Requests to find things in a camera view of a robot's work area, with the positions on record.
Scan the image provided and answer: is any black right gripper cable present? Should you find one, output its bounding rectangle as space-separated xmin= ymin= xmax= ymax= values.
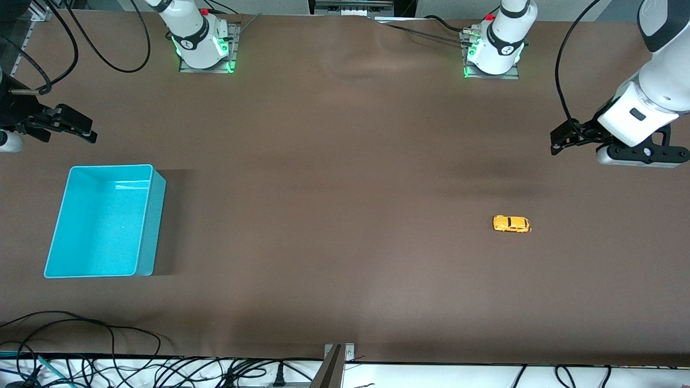
xmin=0 ymin=0 xmax=80 ymax=96

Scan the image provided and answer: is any metal camera pole bracket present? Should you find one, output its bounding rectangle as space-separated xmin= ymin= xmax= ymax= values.
xmin=310 ymin=343 xmax=356 ymax=388

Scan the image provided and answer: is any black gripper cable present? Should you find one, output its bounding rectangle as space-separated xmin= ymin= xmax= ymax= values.
xmin=555 ymin=0 xmax=602 ymax=127
xmin=0 ymin=0 xmax=80 ymax=96

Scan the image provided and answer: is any silver power strip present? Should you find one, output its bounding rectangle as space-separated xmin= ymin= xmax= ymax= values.
xmin=310 ymin=0 xmax=394 ymax=17

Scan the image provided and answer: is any black looping cable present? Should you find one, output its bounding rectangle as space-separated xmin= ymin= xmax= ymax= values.
xmin=64 ymin=0 xmax=151 ymax=74

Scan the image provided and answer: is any thin grey rod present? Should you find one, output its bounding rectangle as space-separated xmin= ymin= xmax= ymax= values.
xmin=236 ymin=13 xmax=263 ymax=34

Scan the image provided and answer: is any large table cover mat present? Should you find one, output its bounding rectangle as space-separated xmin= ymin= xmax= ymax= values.
xmin=0 ymin=11 xmax=690 ymax=367

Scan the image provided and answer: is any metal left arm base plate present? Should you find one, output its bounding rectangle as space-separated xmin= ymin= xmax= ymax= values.
xmin=461 ymin=27 xmax=521 ymax=80

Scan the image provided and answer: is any yellow beetle toy car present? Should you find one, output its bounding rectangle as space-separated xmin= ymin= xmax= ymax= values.
xmin=493 ymin=215 xmax=532 ymax=233

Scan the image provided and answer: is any grey thin cable pair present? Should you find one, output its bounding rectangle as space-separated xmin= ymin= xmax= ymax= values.
xmin=376 ymin=19 xmax=471 ymax=45

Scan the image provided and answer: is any aluminium frame profile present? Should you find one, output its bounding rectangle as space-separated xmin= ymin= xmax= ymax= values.
xmin=10 ymin=0 xmax=61 ymax=76

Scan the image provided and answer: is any white side table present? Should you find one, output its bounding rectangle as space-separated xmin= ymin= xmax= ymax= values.
xmin=0 ymin=356 xmax=690 ymax=388

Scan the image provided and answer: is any black base cable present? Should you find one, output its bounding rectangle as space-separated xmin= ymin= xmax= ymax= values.
xmin=423 ymin=15 xmax=475 ymax=34

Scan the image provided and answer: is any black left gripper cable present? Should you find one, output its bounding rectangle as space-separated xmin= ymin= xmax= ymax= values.
xmin=555 ymin=0 xmax=602 ymax=127

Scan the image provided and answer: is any teal cable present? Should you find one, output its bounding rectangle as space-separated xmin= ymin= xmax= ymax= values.
xmin=0 ymin=350 xmax=76 ymax=388

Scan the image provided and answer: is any teal plastic storage bin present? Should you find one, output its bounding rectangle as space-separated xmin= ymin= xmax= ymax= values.
xmin=44 ymin=164 xmax=167 ymax=279

